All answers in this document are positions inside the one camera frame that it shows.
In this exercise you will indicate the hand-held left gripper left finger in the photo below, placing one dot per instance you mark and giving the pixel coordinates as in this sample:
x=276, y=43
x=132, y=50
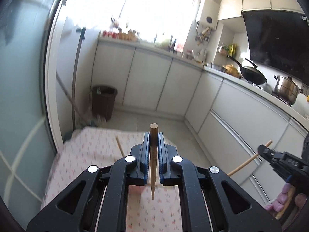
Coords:
x=146, y=149

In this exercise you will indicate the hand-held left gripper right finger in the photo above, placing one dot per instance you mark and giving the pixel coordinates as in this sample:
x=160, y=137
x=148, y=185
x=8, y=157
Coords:
x=161, y=149

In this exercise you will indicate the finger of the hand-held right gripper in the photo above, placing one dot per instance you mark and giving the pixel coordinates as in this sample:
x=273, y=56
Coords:
x=265, y=152

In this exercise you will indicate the wooden chopstick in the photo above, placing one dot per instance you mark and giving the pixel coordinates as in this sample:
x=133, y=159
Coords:
x=243, y=165
x=120, y=146
x=154, y=135

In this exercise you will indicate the pink perforated basket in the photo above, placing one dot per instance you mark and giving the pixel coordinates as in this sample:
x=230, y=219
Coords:
x=135, y=189

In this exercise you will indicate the hanging kitchen utensils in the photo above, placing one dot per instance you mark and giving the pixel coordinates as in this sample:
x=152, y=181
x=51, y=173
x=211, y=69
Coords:
x=202, y=36

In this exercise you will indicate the white cabinets under stove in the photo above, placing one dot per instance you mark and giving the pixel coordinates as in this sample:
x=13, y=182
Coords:
x=241, y=125

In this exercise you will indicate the cherry print tablecloth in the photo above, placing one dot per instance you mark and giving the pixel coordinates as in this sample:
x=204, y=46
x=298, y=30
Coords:
x=84, y=145

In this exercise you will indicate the brown trash bin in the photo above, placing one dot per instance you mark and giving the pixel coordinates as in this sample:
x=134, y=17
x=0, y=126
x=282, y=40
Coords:
x=103, y=101

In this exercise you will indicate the gas stove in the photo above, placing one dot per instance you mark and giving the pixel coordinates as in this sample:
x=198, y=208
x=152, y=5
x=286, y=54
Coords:
x=265, y=88

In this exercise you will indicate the stainless steel pot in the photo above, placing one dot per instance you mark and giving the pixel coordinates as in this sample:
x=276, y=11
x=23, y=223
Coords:
x=286, y=89

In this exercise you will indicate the white cabinets under window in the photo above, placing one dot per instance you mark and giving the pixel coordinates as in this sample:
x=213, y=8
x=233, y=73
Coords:
x=144, y=77

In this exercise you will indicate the black wok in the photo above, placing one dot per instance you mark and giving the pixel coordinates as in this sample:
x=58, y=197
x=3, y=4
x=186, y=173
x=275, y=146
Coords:
x=253, y=75

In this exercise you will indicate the yellow kettle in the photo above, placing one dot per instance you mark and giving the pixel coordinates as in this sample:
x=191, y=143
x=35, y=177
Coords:
x=230, y=69

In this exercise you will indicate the glass jars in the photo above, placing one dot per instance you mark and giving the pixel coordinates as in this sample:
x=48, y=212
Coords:
x=193, y=56

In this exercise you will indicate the grey pole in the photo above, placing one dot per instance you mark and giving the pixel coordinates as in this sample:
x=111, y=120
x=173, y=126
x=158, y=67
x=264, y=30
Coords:
x=76, y=77

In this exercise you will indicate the yellow green packets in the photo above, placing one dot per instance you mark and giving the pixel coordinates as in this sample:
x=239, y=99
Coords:
x=228, y=50

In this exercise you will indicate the black range hood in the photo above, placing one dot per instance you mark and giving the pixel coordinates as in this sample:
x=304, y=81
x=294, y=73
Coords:
x=277, y=41

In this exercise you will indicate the white kitchen countertop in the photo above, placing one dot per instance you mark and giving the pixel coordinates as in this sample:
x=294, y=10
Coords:
x=115, y=41

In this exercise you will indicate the wooden utensil holders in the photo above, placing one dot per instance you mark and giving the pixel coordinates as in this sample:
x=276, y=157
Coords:
x=128, y=35

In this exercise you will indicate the red label containers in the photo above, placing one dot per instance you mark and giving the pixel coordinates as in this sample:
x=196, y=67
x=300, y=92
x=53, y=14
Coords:
x=109, y=34

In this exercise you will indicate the frosted glass sliding door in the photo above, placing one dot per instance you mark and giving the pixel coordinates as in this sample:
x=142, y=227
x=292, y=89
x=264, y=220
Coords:
x=24, y=77

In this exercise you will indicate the kitchen window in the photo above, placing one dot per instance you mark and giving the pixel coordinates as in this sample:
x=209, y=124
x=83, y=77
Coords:
x=144, y=4

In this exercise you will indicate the white water heater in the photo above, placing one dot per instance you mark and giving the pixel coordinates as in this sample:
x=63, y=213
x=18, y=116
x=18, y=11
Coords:
x=205, y=9

